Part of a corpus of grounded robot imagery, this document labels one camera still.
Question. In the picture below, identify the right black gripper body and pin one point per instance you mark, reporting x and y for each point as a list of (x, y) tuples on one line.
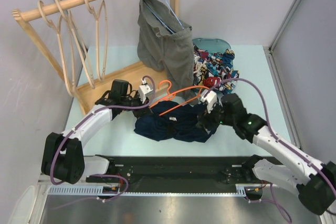
[(215, 118)]

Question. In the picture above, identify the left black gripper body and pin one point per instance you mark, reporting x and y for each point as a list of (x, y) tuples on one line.
[(135, 101)]

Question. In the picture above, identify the navy blue shorts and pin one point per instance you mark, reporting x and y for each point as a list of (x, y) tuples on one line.
[(181, 124)]

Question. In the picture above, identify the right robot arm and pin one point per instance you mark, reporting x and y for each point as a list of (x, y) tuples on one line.
[(308, 178)]

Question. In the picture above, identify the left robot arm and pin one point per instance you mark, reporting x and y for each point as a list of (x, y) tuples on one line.
[(63, 158)]

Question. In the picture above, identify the wooden hanger far left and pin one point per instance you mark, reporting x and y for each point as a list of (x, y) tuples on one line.
[(69, 83)]

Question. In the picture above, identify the grey shorts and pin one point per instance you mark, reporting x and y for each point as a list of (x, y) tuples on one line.
[(162, 51)]

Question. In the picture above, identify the wooden hanger middle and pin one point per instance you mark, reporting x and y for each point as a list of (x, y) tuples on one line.
[(79, 41)]

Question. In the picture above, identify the teal plastic basket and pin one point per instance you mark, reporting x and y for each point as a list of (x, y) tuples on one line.
[(211, 45)]

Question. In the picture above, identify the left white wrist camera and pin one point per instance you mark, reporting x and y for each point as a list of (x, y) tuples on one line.
[(146, 88)]

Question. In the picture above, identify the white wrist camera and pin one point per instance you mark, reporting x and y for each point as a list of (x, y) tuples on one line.
[(146, 88), (209, 98)]

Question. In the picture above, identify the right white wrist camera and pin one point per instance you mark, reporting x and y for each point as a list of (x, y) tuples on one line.
[(209, 98)]

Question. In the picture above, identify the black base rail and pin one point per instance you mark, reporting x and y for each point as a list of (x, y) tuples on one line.
[(180, 175)]

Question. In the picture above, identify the aluminium frame extrusion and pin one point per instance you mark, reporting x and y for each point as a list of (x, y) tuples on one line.
[(284, 103)]

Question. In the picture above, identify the white slotted cable duct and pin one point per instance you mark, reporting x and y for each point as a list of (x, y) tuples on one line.
[(84, 190)]

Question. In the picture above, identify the blue wire hanger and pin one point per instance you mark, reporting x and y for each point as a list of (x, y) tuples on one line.
[(166, 16)]

